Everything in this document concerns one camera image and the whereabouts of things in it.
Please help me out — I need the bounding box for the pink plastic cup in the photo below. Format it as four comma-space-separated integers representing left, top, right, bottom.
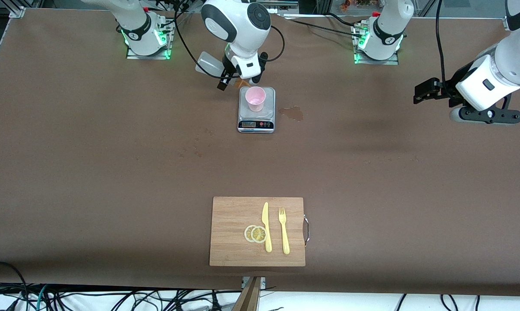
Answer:
246, 86, 266, 112

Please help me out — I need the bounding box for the silver digital kitchen scale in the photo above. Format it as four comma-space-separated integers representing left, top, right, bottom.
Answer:
237, 86, 276, 133

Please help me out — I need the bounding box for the brown table cover sheet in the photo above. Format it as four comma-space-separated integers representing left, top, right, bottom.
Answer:
0, 8, 520, 296

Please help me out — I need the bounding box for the wooden cutting board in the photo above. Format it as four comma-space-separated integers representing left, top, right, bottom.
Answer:
209, 197, 310, 267

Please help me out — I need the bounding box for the yellow plastic knife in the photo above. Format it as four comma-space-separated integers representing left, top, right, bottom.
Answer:
262, 202, 272, 253

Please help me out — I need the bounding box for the yellow plastic fork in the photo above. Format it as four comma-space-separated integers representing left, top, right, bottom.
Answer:
278, 207, 290, 254

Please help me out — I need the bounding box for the wooden beam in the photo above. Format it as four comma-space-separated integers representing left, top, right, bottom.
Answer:
232, 276, 262, 311

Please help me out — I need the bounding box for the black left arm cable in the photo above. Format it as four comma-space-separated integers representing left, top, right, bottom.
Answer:
435, 0, 449, 89

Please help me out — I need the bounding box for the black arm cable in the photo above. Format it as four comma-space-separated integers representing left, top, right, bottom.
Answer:
173, 6, 286, 63
435, 0, 449, 89

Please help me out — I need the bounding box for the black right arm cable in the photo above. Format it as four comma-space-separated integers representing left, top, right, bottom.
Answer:
173, 6, 286, 63

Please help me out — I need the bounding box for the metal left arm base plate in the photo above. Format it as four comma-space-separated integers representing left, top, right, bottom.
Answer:
353, 24, 400, 65

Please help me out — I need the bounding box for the aluminium frame rail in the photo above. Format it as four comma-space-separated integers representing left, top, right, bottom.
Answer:
260, 0, 299, 13

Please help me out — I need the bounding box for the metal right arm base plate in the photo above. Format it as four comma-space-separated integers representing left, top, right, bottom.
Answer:
126, 17, 174, 60

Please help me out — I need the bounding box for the black cable on table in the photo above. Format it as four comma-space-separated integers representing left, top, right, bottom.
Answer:
281, 13, 366, 37

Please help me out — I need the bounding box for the small metal bracket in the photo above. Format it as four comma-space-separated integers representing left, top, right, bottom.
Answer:
242, 276, 267, 291

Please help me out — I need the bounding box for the teal floor cable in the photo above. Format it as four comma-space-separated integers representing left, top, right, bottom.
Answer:
35, 285, 50, 311

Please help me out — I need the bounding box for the thick black floor cable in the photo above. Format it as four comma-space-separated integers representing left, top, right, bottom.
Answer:
0, 261, 27, 311

